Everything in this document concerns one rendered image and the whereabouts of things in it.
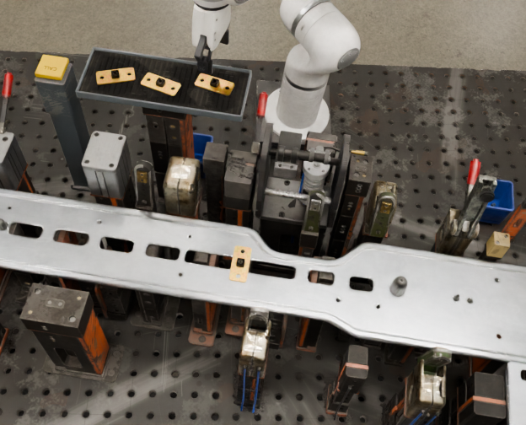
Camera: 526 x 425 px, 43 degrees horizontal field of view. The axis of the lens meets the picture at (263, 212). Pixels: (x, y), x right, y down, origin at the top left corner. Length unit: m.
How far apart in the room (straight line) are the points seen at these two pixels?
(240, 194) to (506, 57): 2.19
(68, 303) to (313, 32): 0.82
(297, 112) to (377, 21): 1.65
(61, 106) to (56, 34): 1.74
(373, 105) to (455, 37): 1.40
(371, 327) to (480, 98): 1.06
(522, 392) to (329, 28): 0.89
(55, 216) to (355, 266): 0.67
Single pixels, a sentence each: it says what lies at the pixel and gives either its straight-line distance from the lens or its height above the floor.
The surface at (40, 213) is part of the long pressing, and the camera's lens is 1.57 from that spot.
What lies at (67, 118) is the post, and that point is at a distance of 1.70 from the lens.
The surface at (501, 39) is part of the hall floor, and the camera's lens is 3.56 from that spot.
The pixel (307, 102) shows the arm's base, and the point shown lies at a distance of 1.83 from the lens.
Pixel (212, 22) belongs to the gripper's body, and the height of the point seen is 1.39.
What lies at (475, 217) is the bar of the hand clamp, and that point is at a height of 1.10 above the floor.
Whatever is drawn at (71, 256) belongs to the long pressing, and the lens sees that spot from 1.50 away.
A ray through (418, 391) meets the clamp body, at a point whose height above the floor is 1.04.
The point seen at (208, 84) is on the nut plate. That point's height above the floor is 1.16.
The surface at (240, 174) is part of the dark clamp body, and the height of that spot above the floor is 1.08.
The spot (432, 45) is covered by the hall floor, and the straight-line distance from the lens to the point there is 3.41.
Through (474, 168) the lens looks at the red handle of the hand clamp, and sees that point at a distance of 1.51.
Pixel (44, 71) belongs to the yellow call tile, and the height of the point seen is 1.16.
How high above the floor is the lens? 2.30
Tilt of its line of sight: 59 degrees down
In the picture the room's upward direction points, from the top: 5 degrees clockwise
